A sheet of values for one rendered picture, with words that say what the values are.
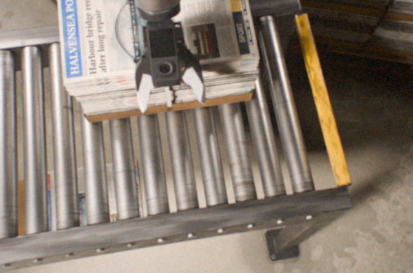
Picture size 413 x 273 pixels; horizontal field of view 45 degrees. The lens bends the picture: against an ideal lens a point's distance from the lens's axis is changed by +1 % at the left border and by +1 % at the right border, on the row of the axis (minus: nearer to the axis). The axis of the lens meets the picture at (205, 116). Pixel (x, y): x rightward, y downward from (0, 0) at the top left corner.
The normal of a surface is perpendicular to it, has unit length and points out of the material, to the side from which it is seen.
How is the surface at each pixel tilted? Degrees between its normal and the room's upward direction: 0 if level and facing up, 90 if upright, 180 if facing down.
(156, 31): 3
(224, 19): 2
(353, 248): 0
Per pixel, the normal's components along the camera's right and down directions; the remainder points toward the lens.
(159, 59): 0.04, -0.40
